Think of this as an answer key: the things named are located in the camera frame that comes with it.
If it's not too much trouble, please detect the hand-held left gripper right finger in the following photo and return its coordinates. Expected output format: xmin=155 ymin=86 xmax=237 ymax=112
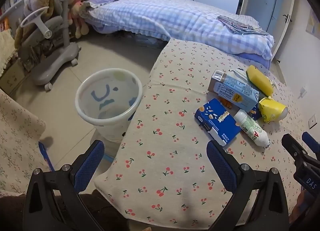
xmin=206 ymin=140 xmax=290 ymax=231

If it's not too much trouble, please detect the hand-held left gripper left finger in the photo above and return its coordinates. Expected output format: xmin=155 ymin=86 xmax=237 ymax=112
xmin=22 ymin=140 xmax=113 ymax=231

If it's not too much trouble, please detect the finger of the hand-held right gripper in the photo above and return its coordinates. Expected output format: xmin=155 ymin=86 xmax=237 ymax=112
xmin=302 ymin=132 xmax=320 ymax=161
xmin=282 ymin=133 xmax=313 ymax=171

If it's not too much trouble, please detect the white plastic drink bottle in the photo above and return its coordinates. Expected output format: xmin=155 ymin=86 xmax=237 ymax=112
xmin=233 ymin=109 xmax=271 ymax=149

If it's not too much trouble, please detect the blue cardboard food box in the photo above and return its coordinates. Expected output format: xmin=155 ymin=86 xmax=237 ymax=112
xmin=194 ymin=98 xmax=242 ymax=148

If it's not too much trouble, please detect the orange snack packet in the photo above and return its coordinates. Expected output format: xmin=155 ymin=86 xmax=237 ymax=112
xmin=219 ymin=96 xmax=260 ymax=121

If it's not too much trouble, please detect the yellow snack packet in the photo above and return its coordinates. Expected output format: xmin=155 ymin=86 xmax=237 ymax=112
xmin=246 ymin=64 xmax=274 ymax=97

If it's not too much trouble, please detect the light blue milk carton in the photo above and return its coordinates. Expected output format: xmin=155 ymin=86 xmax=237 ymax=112
xmin=207 ymin=69 xmax=260 ymax=110

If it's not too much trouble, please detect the white plastic waste bin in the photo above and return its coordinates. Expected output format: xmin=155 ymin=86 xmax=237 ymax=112
xmin=75 ymin=69 xmax=143 ymax=143

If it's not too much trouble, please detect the grey foil wrapper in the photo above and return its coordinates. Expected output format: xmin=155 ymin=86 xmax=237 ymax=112
xmin=229 ymin=68 xmax=250 ymax=81

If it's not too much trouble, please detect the clear plastic storage box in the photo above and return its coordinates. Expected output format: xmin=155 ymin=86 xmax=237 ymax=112
xmin=92 ymin=126 xmax=125 ymax=163

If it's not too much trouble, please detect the crumpled yellow paper cup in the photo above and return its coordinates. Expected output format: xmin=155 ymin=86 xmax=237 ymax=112
xmin=257 ymin=96 xmax=288 ymax=123

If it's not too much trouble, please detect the floral beige cloth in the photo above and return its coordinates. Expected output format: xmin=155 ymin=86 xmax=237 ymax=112
xmin=0 ymin=88 xmax=54 ymax=194

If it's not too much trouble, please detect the purple bed sheet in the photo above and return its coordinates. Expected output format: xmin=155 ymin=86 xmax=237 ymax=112
xmin=237 ymin=52 xmax=272 ymax=69

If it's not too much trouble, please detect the cherry print tablecloth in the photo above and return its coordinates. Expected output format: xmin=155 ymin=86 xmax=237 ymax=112
xmin=94 ymin=38 xmax=320 ymax=226

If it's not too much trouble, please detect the grey wheeled chair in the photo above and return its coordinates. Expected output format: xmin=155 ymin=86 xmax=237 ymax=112
xmin=14 ymin=0 xmax=82 ymax=91

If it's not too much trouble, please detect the folded striped cloth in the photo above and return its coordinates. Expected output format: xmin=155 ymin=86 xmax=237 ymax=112
xmin=216 ymin=15 xmax=270 ymax=37

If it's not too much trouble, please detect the cream knitted cloth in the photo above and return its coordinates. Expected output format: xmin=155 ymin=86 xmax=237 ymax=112
xmin=0 ymin=28 xmax=19 ymax=76

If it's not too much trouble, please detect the blue door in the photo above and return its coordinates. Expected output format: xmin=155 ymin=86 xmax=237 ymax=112
xmin=240 ymin=0 xmax=295 ymax=59

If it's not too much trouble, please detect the bed with checked blanket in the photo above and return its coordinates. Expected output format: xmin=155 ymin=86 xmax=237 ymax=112
xmin=80 ymin=0 xmax=275 ymax=61

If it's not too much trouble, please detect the bookshelf with books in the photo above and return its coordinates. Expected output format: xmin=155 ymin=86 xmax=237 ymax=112
xmin=0 ymin=0 xmax=33 ymax=31

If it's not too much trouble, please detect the blue strap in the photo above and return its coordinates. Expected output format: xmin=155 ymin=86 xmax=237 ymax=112
xmin=39 ymin=142 xmax=55 ymax=171

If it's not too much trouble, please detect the wall poster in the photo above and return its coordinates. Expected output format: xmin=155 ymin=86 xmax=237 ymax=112
xmin=305 ymin=12 xmax=320 ymax=34

